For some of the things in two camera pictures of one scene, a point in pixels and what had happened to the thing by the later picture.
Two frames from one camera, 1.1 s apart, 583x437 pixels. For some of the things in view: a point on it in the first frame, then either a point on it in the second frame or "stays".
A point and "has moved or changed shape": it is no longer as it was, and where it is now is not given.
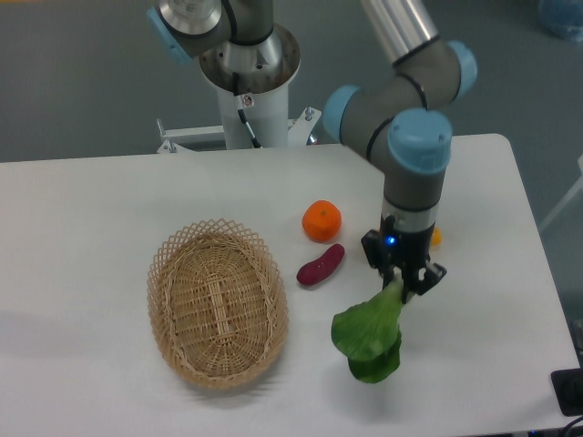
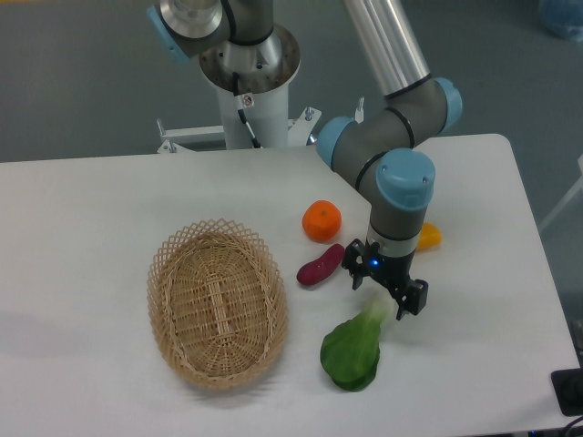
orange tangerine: [322, 221] stays
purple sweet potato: [317, 271] stays
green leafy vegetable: [369, 334] has moved or changed shape
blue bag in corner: [563, 18] stays
